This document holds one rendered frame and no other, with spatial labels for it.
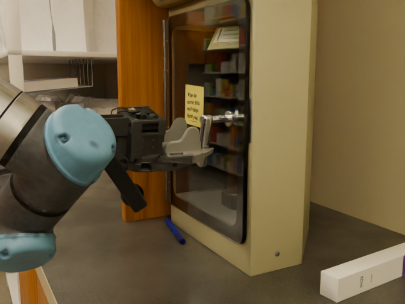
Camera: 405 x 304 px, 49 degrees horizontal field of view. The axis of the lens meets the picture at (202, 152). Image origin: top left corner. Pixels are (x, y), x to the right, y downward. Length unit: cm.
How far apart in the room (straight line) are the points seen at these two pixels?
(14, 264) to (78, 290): 21
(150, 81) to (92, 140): 58
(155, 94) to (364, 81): 49
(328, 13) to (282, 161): 56
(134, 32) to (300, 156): 46
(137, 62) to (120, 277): 47
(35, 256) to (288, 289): 39
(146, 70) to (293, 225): 47
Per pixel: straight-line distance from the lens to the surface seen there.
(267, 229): 77
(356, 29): 115
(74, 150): 44
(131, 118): 65
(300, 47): 76
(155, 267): 81
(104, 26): 206
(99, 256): 87
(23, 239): 55
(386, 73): 108
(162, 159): 67
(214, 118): 73
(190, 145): 70
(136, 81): 101
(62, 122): 45
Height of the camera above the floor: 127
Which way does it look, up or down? 10 degrees down
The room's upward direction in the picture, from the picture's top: straight up
